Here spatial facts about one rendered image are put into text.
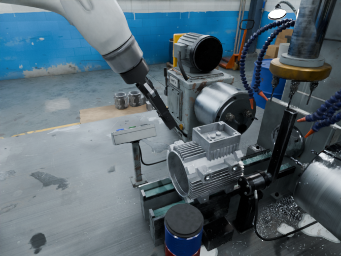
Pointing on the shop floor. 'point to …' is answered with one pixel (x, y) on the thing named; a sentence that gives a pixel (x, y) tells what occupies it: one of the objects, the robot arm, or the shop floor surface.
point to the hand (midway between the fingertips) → (167, 118)
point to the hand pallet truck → (234, 62)
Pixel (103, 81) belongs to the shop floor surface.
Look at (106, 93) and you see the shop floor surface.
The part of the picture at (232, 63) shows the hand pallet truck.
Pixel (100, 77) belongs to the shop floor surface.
